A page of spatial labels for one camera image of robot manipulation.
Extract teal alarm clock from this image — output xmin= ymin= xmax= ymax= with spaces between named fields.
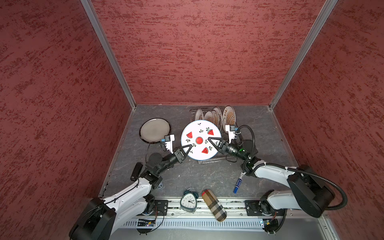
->
xmin=180 ymin=187 xmax=199 ymax=214

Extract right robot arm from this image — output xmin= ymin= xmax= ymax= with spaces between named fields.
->
xmin=208 ymin=125 xmax=348 ymax=218

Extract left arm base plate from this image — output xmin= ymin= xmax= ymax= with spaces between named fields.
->
xmin=141 ymin=199 xmax=169 ymax=216

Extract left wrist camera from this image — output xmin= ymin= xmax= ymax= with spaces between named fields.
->
xmin=161 ymin=135 xmax=175 ymax=154

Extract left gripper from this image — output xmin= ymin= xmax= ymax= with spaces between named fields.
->
xmin=156 ymin=144 xmax=193 ymax=175

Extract dark striped rim plate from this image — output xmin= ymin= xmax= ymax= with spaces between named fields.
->
xmin=139 ymin=117 xmax=172 ymax=144

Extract white plate red dots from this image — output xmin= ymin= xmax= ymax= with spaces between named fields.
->
xmin=213 ymin=107 xmax=223 ymax=130

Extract watermelon pattern plate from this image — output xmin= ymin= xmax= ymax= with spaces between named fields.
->
xmin=181 ymin=120 xmax=222 ymax=161

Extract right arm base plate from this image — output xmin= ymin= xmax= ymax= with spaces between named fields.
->
xmin=245 ymin=200 xmax=285 ymax=217

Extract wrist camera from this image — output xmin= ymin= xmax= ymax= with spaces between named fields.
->
xmin=161 ymin=135 xmax=175 ymax=154
xmin=225 ymin=125 xmax=239 ymax=144

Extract small sunburst plate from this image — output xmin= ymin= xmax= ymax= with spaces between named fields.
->
xmin=204 ymin=111 xmax=215 ymax=124

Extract brown patterned plate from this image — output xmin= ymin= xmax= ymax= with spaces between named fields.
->
xmin=222 ymin=106 xmax=236 ymax=128

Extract blue marker pen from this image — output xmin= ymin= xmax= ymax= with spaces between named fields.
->
xmin=233 ymin=174 xmax=244 ymax=194

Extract aluminium front rail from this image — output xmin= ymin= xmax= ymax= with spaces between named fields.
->
xmin=85 ymin=197 xmax=328 ymax=219

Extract wire dish rack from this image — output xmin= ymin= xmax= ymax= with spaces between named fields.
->
xmin=189 ymin=107 xmax=244 ymax=165

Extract black rectangular block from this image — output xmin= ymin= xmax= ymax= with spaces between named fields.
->
xmin=130 ymin=162 xmax=143 ymax=182

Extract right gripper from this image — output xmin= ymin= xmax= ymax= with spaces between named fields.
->
xmin=208 ymin=136 xmax=247 ymax=162

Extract plaid cylindrical case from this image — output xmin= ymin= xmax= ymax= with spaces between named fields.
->
xmin=202 ymin=189 xmax=227 ymax=222

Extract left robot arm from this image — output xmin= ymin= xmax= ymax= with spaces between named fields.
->
xmin=69 ymin=145 xmax=193 ymax=240

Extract white plate red text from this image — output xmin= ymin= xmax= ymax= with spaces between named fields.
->
xmin=195 ymin=109 xmax=204 ymax=121

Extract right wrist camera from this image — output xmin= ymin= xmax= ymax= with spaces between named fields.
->
xmin=225 ymin=125 xmax=239 ymax=144

